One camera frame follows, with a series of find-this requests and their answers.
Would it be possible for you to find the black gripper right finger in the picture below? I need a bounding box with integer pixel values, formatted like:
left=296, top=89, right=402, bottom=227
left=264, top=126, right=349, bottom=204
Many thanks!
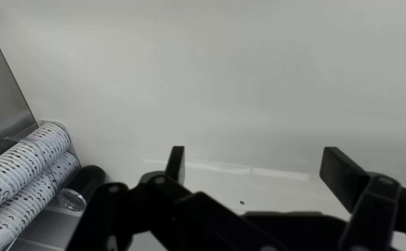
left=320, top=146, right=406, bottom=251

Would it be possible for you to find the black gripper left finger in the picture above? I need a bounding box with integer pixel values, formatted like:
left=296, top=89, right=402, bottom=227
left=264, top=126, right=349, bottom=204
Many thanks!
left=66, top=146, right=278, bottom=251

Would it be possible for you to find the black tumbler with lid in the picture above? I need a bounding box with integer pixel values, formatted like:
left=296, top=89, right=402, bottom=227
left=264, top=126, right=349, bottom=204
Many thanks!
left=58, top=164, right=107, bottom=211

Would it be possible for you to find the patterned paper cup stack rear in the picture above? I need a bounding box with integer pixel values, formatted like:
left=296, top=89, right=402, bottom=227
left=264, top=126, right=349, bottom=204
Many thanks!
left=0, top=122, right=72, bottom=204

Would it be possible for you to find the patterned paper cup stack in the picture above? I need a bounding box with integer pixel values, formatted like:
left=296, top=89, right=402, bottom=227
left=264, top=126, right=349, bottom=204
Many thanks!
left=0, top=122, right=72, bottom=204
left=0, top=151, right=80, bottom=251

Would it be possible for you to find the patterned paper cup stack front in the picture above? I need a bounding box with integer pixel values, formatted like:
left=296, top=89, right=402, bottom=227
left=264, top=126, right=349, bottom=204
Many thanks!
left=0, top=151, right=80, bottom=251

